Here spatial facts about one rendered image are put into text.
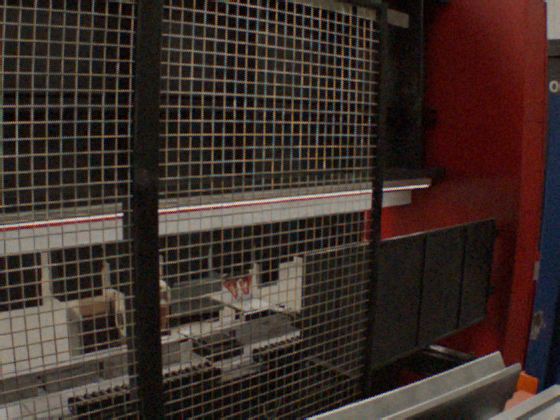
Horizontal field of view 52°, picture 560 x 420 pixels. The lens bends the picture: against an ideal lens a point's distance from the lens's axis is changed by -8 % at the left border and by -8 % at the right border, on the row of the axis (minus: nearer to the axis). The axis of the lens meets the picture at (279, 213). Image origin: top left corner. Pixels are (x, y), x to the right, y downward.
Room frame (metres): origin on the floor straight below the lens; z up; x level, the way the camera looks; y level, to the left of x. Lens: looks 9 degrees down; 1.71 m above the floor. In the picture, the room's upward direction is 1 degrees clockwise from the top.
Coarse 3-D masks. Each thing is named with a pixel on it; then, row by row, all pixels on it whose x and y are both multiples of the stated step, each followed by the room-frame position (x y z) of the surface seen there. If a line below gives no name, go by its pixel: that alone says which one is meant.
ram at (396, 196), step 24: (384, 192) 2.65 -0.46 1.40; (408, 192) 2.78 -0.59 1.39; (120, 216) 1.78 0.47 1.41; (168, 216) 1.90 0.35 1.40; (192, 216) 1.96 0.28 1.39; (216, 216) 2.03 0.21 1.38; (240, 216) 2.10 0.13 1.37; (264, 216) 2.18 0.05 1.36; (288, 216) 2.26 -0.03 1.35; (24, 240) 1.57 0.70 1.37; (72, 240) 1.67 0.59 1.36; (96, 240) 1.72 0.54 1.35
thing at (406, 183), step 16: (240, 192) 1.86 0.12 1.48; (256, 192) 1.89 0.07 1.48; (288, 192) 1.97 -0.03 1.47; (304, 192) 2.02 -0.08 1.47; (336, 192) 2.13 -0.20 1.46; (64, 208) 1.46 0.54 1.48; (80, 208) 1.48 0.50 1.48; (96, 208) 1.51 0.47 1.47; (112, 208) 1.54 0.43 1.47; (176, 208) 1.68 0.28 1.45; (16, 224) 1.36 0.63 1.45
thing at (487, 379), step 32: (416, 384) 0.47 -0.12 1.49; (448, 384) 0.48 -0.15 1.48; (480, 384) 0.48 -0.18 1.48; (512, 384) 0.51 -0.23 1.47; (320, 416) 0.41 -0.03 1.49; (352, 416) 0.42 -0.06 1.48; (384, 416) 0.44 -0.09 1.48; (416, 416) 0.43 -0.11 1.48; (448, 416) 0.46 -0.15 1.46; (480, 416) 0.50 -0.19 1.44; (512, 416) 0.46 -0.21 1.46; (544, 416) 0.45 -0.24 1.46
